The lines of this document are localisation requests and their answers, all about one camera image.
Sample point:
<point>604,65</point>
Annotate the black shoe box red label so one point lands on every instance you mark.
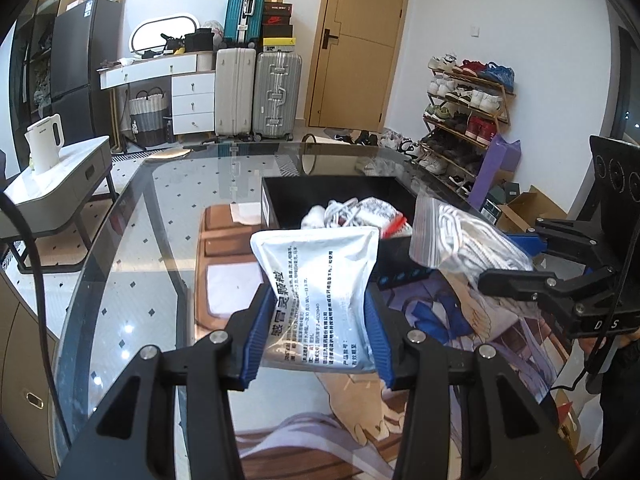
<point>277,8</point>

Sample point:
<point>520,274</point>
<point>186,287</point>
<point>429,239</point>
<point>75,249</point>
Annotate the teal suitcase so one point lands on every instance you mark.
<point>242,10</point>

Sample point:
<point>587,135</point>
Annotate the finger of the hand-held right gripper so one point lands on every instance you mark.
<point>527,244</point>
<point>515,282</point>

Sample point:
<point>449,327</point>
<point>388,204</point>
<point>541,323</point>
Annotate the white suitcase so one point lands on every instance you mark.
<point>235,92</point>

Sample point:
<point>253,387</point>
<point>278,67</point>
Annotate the grey fluffy item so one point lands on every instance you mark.
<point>214,30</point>

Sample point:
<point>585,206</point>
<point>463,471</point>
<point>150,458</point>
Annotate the black shoe box red logo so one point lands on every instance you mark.
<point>276,20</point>

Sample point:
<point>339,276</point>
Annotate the wooden shoe rack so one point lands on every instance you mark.
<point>492,82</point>

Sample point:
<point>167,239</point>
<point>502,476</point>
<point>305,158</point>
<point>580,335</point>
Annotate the black cardboard box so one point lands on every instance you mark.
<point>285,200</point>

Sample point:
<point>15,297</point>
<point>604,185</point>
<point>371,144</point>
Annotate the printed desk mat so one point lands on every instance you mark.
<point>220,310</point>

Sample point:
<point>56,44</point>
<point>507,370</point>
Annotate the open cardboard box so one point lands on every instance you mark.
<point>535,210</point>

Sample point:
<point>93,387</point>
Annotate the grey side table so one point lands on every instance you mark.
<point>55,185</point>

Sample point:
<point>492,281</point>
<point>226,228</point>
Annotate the clear red-seal zip bag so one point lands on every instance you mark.
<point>397,225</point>

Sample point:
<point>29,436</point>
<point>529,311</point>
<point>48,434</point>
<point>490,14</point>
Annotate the white dressing table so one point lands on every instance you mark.
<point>192,95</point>

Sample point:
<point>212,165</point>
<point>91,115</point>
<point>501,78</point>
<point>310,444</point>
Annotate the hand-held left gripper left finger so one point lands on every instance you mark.
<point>255,340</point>

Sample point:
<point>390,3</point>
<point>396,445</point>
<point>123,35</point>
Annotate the dark glass wardrobe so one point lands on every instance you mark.
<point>35,75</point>

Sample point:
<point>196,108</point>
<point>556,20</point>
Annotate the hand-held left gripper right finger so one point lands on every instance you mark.
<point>382,345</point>

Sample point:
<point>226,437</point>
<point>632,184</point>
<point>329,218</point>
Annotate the oval white-framed mirror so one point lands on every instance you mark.
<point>160,35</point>

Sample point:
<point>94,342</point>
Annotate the white paper napkin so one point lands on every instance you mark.
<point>246,214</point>

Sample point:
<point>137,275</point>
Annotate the black refrigerator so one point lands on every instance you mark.
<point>85,60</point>

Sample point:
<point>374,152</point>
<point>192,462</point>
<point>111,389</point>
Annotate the wooden door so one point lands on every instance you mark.
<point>360,50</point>

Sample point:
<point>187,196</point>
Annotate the silver foil pouch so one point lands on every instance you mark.
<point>320,280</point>

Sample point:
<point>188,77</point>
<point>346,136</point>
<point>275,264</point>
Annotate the silver suitcase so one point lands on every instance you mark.
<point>276,95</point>

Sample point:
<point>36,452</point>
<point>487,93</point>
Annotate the white rolled towel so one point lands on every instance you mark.
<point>314,217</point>

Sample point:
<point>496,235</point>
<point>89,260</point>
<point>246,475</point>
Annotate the white cylindrical bin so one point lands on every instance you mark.
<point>206,61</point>

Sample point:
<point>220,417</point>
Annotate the purple bag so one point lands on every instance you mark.
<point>492,170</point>

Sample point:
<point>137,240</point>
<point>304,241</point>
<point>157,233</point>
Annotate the dark green boxes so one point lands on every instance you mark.
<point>497,200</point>

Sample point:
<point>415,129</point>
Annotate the beige cabinet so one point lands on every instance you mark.
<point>22,370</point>

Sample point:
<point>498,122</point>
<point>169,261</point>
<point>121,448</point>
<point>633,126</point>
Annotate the woven storage basket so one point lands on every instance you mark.
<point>149,120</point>

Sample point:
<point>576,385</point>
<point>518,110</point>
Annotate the loose scattered sneakers group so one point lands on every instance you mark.
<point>395,142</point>

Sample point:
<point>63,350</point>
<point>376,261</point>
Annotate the clear labelled plastic packet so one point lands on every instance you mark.
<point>377,210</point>

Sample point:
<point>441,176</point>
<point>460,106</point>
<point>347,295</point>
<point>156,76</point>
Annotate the person's right hand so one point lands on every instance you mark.
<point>594,345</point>

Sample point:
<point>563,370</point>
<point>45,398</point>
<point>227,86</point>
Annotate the black bag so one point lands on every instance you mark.
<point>199,41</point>

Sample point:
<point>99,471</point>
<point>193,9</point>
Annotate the white electric kettle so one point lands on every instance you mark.
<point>44,145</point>

